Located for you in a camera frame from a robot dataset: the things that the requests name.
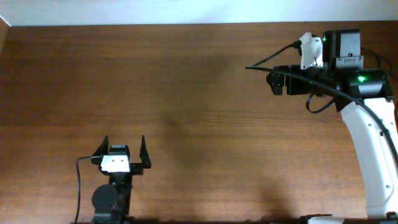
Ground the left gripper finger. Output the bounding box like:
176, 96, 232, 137
139, 135, 152, 169
93, 135, 109, 156

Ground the black USB cable short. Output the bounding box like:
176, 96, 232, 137
361, 47, 397, 81

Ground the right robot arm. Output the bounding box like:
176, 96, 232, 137
266, 29, 397, 223

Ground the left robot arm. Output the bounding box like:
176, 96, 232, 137
91, 136, 151, 223

